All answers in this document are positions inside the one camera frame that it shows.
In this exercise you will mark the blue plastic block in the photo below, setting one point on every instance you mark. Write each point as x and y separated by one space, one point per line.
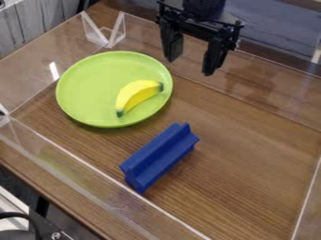
152 160

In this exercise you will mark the yellow toy banana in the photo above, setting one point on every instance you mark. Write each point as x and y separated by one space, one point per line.
133 93

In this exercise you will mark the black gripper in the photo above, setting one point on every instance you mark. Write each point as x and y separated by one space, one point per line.
202 19

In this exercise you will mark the green round plate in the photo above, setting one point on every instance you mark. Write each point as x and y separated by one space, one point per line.
88 86

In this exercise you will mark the black table leg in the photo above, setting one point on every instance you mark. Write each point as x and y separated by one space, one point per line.
41 207

